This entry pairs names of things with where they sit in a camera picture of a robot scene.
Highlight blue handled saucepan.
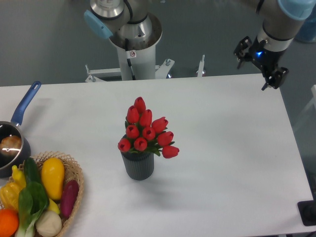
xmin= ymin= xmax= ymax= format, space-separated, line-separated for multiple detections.
xmin=0 ymin=81 xmax=41 ymax=178

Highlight green bok choy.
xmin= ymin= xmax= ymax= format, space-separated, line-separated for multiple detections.
xmin=15 ymin=182 xmax=49 ymax=237

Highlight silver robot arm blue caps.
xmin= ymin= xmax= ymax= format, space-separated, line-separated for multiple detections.
xmin=83 ymin=0 xmax=316 ymax=89

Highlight brown bread in pan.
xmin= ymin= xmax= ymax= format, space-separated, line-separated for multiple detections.
xmin=0 ymin=135 xmax=22 ymax=157

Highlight small yellow squash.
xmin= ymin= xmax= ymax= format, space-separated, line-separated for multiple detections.
xmin=12 ymin=165 xmax=26 ymax=188

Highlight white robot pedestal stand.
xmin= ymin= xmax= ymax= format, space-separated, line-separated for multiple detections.
xmin=84 ymin=12 xmax=206 ymax=83

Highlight beige onion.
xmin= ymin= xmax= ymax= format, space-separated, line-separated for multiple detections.
xmin=36 ymin=210 xmax=62 ymax=237

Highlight dark grey ribbed vase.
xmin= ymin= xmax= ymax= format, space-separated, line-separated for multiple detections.
xmin=121 ymin=152 xmax=154 ymax=181

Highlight yellow mango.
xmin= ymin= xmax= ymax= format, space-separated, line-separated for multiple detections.
xmin=41 ymin=157 xmax=65 ymax=201

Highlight yellow bell pepper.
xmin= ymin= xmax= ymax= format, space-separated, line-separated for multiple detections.
xmin=0 ymin=182 xmax=22 ymax=212

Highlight black device at edge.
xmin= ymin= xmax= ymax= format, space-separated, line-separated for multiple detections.
xmin=297 ymin=200 xmax=316 ymax=226

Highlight purple eggplant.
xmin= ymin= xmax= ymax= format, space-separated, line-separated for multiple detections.
xmin=60 ymin=180 xmax=79 ymax=219

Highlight dark green cucumber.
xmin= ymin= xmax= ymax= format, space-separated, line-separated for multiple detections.
xmin=24 ymin=158 xmax=41 ymax=184

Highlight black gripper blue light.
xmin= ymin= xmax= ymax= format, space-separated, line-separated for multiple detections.
xmin=234 ymin=36 xmax=289 ymax=90

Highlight woven wicker basket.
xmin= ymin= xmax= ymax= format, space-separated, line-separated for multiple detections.
xmin=0 ymin=151 xmax=85 ymax=237

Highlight red tulip bouquet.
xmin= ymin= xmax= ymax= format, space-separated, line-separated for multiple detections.
xmin=118 ymin=97 xmax=180 ymax=158

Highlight orange fruit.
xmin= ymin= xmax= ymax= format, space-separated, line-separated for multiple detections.
xmin=0 ymin=209 xmax=19 ymax=237

